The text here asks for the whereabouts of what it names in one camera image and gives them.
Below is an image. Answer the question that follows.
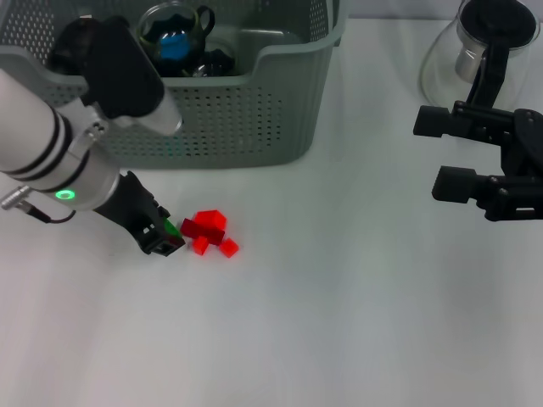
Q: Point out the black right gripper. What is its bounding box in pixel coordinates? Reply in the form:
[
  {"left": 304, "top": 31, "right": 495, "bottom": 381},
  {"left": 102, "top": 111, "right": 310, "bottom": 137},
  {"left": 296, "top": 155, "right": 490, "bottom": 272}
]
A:
[{"left": 413, "top": 101, "right": 543, "bottom": 222}]

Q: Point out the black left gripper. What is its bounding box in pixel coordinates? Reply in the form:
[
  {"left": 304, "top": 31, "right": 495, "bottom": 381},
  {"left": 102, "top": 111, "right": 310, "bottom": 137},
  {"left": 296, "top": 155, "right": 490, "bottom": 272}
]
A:
[{"left": 92, "top": 170, "right": 187, "bottom": 258}]

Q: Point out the dark red long brick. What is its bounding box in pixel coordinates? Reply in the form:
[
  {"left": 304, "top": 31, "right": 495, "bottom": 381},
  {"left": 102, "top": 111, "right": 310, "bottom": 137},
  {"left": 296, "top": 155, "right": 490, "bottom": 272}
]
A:
[{"left": 180, "top": 218, "right": 226, "bottom": 246}]

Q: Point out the red hexagonal building plate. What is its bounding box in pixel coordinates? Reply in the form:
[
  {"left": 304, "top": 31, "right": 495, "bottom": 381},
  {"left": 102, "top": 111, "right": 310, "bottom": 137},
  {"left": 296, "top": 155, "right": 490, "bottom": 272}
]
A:
[{"left": 193, "top": 209, "right": 228, "bottom": 232}]

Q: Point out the glass teacup with black base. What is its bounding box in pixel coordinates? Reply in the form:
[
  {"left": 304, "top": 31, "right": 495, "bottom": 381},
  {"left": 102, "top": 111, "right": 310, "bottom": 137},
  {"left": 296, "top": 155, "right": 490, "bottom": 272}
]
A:
[
  {"left": 193, "top": 38, "right": 237, "bottom": 78},
  {"left": 137, "top": 1, "right": 216, "bottom": 71}
]

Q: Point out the blue square building brick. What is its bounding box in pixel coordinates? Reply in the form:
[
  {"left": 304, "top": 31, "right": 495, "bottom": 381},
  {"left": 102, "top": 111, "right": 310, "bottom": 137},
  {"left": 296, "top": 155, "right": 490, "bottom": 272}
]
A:
[{"left": 160, "top": 33, "right": 190, "bottom": 61}]

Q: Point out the grey perforated storage bin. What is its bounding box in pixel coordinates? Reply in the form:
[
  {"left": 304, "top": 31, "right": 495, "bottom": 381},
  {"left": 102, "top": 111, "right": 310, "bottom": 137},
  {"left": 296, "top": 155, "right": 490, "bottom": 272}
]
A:
[{"left": 0, "top": 0, "right": 350, "bottom": 170}]

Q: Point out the dark clay teapot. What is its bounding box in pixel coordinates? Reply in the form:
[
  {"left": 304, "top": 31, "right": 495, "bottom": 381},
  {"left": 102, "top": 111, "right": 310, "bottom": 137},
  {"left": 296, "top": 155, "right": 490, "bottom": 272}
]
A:
[{"left": 49, "top": 15, "right": 103, "bottom": 76}]

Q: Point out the glass teapot with black handle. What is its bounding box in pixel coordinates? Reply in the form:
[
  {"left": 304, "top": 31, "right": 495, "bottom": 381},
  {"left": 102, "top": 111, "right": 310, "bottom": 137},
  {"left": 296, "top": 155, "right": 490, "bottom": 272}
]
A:
[{"left": 419, "top": 0, "right": 540, "bottom": 118}]

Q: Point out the left arm grey cable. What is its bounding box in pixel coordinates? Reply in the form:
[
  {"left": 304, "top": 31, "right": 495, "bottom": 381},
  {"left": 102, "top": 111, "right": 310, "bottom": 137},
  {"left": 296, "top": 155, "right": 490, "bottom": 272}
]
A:
[{"left": 0, "top": 185, "right": 78, "bottom": 225}]

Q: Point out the left wrist camera housing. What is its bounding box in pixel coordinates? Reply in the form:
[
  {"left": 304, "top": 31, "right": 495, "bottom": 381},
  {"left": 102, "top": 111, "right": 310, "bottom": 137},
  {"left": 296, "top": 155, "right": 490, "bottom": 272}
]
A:
[{"left": 80, "top": 15, "right": 184, "bottom": 137}]

